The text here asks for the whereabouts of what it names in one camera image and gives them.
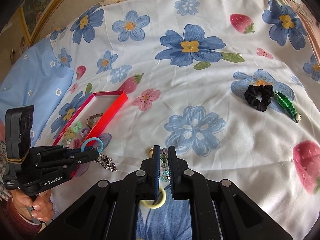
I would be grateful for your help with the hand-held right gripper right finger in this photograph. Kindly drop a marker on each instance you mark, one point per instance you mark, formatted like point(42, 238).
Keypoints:
point(171, 172)

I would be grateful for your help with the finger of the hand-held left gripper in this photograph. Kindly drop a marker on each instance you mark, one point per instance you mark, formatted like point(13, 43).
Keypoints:
point(50, 150)
point(80, 159)

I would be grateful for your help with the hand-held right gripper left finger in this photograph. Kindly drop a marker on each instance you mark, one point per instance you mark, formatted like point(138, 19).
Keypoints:
point(157, 170)

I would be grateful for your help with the purple bow hair clip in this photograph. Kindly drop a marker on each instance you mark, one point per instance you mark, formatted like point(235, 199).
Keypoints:
point(85, 132)

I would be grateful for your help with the red shallow box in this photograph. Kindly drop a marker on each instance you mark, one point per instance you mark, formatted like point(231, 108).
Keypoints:
point(110, 115)

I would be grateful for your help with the person's left hand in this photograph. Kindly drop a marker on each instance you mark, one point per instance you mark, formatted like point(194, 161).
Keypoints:
point(37, 207)

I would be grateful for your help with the light blue flowered pillow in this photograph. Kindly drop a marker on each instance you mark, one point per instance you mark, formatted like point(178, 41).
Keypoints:
point(32, 80)

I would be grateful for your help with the floral printed bedsheet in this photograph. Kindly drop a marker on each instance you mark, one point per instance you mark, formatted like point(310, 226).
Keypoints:
point(200, 80)

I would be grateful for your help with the black scrunchie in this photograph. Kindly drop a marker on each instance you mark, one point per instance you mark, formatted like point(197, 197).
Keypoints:
point(250, 97)

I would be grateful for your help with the green leaf hair clip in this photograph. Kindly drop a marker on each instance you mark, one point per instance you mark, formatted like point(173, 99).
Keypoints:
point(287, 105)

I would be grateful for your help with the framed wall picture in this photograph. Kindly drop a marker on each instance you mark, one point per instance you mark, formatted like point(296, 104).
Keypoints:
point(37, 5)

